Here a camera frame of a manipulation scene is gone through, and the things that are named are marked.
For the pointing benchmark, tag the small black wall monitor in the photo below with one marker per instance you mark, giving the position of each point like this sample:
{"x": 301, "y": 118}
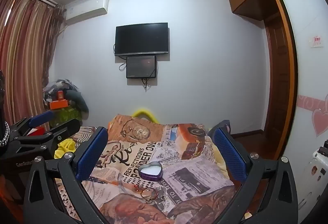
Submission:
{"x": 141, "y": 66}

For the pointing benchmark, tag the white air conditioner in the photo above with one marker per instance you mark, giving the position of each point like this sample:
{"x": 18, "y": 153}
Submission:
{"x": 87, "y": 10}

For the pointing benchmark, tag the pink heart decal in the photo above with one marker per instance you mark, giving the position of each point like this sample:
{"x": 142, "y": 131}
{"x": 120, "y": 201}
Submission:
{"x": 320, "y": 117}

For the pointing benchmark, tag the brown wooden door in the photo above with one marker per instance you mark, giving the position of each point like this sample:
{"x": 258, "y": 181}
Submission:
{"x": 278, "y": 80}

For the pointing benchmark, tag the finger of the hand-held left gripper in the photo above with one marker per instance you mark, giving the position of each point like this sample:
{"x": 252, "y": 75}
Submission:
{"x": 64, "y": 129}
{"x": 41, "y": 117}

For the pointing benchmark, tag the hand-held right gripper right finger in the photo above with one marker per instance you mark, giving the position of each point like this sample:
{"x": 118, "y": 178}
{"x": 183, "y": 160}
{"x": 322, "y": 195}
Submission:
{"x": 228, "y": 154}

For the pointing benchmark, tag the striped bed sheet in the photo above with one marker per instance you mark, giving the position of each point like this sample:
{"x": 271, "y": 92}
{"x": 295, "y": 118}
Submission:
{"x": 85, "y": 131}

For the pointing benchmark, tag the purple heart-shaped tin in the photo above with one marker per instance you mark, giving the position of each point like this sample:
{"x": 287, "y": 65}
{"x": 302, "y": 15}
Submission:
{"x": 151, "y": 171}

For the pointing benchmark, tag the white plastic appliance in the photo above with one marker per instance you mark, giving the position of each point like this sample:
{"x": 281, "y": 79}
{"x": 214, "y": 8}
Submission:
{"x": 314, "y": 175}

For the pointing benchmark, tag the yellow cloth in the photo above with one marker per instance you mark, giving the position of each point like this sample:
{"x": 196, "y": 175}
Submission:
{"x": 65, "y": 147}

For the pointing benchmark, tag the green box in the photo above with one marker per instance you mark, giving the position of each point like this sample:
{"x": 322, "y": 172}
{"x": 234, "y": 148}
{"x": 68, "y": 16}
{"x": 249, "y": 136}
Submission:
{"x": 68, "y": 113}

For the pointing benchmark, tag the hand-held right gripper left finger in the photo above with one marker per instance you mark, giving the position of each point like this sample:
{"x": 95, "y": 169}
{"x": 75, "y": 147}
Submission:
{"x": 92, "y": 152}

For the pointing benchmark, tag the striped curtain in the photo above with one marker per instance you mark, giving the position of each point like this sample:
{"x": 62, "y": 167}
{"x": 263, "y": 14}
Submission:
{"x": 23, "y": 55}

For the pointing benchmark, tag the white sliding wardrobe door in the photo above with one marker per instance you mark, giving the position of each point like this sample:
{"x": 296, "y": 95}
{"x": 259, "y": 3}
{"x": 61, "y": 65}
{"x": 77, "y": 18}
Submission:
{"x": 307, "y": 72}

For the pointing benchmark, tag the black wall television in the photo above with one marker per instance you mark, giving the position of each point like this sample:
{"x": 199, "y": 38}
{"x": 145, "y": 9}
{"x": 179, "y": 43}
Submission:
{"x": 141, "y": 39}

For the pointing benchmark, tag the small silver earring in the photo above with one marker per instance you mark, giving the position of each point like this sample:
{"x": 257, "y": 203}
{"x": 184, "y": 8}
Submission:
{"x": 163, "y": 198}

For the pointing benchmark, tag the pile of grey clothes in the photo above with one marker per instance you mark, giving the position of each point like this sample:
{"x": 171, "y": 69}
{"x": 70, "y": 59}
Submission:
{"x": 75, "y": 98}

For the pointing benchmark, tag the small wall sign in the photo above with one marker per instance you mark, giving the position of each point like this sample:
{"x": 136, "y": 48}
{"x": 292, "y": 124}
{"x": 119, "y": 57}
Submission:
{"x": 316, "y": 41}

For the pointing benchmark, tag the orange box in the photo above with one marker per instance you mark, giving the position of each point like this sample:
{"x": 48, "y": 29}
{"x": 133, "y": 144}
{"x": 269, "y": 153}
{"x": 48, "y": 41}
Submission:
{"x": 59, "y": 104}

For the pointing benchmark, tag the newspaper print blanket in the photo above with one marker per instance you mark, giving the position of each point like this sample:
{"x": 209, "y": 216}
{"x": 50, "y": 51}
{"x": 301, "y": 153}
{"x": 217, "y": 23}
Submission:
{"x": 199, "y": 180}

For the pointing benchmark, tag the small red box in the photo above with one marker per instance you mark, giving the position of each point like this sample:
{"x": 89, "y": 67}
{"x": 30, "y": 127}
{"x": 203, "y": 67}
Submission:
{"x": 60, "y": 95}

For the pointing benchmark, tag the yellow plush cushion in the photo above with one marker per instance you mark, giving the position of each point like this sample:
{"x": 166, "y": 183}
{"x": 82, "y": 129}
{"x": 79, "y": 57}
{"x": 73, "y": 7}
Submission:
{"x": 143, "y": 111}

